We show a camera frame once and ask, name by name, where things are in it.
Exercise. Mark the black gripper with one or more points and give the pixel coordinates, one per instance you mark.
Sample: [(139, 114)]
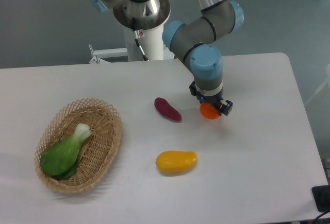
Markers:
[(214, 97)]

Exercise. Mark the orange fruit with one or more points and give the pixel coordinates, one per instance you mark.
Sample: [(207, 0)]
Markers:
[(208, 111)]

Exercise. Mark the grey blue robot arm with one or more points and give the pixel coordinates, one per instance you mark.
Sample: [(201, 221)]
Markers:
[(192, 43)]

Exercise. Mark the purple sweet potato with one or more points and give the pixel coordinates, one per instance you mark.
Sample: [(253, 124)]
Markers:
[(166, 110)]

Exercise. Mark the yellow mango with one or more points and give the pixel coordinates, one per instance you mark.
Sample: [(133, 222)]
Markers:
[(174, 162)]

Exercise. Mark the woven bamboo basket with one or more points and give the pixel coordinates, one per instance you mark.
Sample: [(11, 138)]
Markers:
[(98, 150)]

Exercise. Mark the black device at edge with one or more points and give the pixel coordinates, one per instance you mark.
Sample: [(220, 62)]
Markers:
[(321, 197)]

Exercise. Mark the green bok choy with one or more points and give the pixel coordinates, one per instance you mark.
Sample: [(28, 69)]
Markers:
[(61, 160)]

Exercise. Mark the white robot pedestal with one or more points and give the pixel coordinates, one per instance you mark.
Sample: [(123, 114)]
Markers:
[(142, 24)]

